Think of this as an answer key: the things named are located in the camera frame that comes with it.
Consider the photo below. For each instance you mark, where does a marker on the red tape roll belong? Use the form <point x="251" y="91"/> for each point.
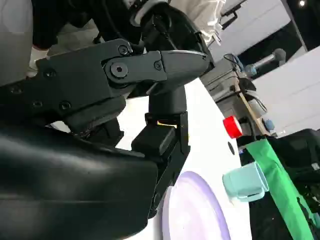
<point x="232" y="126"/>

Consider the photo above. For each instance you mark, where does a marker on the person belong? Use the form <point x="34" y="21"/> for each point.
<point x="195" y="10"/>

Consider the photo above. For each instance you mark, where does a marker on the green cloth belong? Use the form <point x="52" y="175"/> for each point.
<point x="275" y="180"/>

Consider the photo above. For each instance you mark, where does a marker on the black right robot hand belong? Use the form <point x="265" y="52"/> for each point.
<point x="62" y="175"/>

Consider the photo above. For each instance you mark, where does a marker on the lilac plate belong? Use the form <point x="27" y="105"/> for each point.
<point x="195" y="212"/>

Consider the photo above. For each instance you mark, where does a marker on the black round table grommet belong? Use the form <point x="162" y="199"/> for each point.
<point x="231" y="148"/>

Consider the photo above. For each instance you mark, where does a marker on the grey equipment case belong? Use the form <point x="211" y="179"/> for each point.
<point x="220" y="80"/>

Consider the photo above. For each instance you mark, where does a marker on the pale green mug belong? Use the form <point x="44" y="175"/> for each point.
<point x="240" y="180"/>

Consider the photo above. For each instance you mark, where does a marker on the wooden strip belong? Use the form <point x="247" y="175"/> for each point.
<point x="252" y="112"/>

